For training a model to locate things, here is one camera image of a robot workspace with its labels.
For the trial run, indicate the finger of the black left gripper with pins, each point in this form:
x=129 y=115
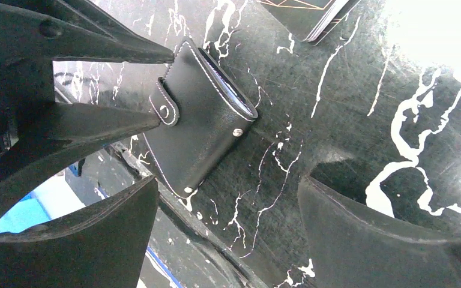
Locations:
x=71 y=31
x=62 y=135

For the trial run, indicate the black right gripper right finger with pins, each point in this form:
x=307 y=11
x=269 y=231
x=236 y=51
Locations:
x=352 y=245

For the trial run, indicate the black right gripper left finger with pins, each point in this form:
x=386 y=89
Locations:
x=101 y=245

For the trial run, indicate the blue bin under table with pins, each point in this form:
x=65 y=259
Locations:
x=52 y=199

